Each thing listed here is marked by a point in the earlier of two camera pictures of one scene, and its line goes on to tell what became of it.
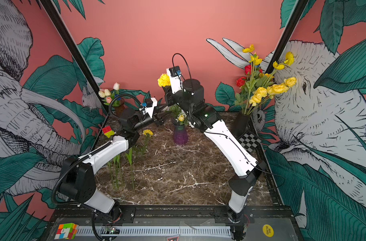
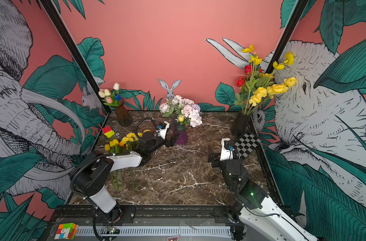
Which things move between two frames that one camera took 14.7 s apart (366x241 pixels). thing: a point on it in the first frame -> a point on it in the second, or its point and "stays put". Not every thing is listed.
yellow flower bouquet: x=256 y=84 stays put
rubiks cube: x=67 y=231 stays put
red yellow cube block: x=108 y=131 stays put
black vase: x=239 y=124 stays put
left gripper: x=160 y=121 -> x=172 y=142
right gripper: x=171 y=97 -> x=213 y=157
